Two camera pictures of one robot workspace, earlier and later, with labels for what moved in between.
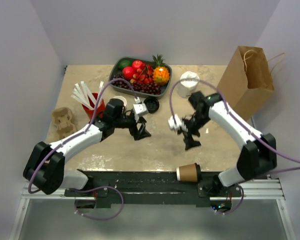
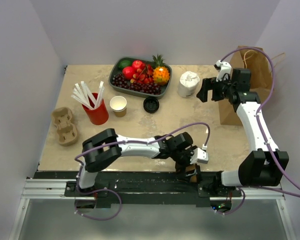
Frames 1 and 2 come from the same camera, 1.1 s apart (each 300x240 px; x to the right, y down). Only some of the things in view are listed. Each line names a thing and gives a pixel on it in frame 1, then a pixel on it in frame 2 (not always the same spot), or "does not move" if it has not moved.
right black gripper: x=189 y=140 -> x=208 y=84
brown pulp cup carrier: x=61 y=118 does not move
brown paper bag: x=247 y=80 does not move
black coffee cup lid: x=198 y=172 does not move
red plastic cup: x=101 y=109 does not move
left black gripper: x=141 y=133 -> x=181 y=168
